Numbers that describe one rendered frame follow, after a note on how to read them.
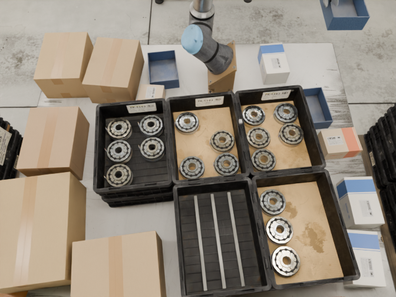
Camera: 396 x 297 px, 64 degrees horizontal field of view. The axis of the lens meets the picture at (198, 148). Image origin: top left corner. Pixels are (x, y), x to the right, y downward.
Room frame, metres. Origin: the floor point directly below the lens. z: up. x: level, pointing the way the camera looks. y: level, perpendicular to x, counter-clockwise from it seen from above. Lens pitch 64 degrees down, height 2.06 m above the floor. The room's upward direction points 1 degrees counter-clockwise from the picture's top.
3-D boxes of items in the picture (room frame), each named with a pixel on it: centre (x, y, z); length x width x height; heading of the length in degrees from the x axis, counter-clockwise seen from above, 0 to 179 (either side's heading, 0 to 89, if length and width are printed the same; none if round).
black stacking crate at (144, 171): (0.59, 0.27, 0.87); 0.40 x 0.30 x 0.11; 5
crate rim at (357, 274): (0.24, -0.37, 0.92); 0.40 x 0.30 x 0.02; 5
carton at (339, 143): (0.65, -0.66, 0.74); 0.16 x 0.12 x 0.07; 95
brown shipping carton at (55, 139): (0.66, 0.65, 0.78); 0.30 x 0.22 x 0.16; 1
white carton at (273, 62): (1.13, -0.41, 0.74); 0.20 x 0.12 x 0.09; 4
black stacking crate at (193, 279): (0.22, -0.07, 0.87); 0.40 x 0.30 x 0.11; 5
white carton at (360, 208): (0.37, -0.68, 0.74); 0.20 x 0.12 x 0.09; 0
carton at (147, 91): (0.91, 0.23, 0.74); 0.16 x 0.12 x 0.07; 174
